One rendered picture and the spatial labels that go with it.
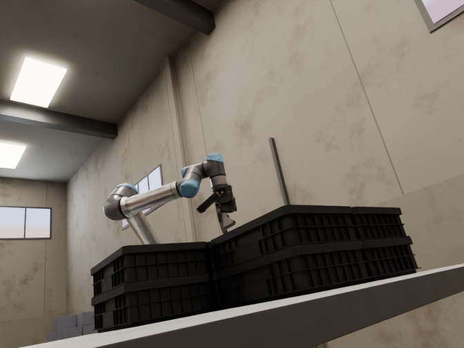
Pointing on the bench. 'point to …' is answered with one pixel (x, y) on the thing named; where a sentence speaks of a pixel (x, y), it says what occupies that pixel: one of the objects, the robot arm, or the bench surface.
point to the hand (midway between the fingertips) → (224, 233)
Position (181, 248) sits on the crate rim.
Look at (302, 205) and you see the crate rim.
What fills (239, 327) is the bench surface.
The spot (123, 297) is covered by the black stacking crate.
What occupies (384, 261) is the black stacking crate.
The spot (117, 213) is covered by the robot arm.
